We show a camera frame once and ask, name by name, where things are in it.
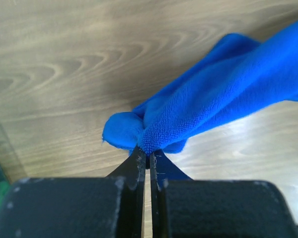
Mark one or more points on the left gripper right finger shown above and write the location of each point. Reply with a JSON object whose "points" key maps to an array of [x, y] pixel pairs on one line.
{"points": [[187, 208]]}

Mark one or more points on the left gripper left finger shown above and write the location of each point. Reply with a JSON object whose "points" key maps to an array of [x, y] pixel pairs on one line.
{"points": [[108, 207]]}

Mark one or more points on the blue towel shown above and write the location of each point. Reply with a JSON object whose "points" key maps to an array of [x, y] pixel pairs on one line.
{"points": [[238, 77]]}

